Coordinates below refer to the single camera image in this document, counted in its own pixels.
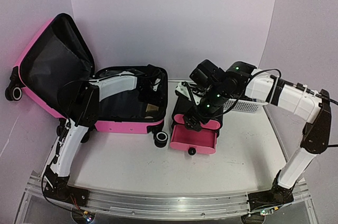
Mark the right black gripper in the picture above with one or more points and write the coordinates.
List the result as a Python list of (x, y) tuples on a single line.
[(204, 118)]

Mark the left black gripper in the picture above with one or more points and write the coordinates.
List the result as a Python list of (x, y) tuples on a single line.
[(159, 99)]

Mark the tan square box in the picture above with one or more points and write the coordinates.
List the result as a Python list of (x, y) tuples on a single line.
[(152, 108)]

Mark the pink hard-shell suitcase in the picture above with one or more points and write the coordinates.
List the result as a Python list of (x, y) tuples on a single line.
[(56, 55)]

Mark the black and pink drawer organizer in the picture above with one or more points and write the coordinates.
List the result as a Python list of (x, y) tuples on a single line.
[(203, 142)]

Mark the white perforated plastic basket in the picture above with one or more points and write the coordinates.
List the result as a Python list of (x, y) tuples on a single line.
[(245, 106)]

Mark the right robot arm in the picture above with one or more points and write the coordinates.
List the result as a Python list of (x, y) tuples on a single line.
[(213, 86)]

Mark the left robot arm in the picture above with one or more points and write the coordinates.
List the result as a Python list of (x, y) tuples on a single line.
[(130, 100)]

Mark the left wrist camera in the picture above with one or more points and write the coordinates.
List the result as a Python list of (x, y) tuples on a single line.
[(156, 83)]

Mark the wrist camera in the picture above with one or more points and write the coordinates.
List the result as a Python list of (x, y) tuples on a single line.
[(190, 91), (156, 83)]

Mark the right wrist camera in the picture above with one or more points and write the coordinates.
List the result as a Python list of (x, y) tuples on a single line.
[(190, 91)]

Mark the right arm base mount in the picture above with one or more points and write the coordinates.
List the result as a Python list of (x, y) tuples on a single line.
[(267, 199)]

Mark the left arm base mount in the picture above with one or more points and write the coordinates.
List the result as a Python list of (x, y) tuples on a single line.
[(67, 194)]

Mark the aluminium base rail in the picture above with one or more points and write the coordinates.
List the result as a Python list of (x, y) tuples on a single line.
[(194, 207)]

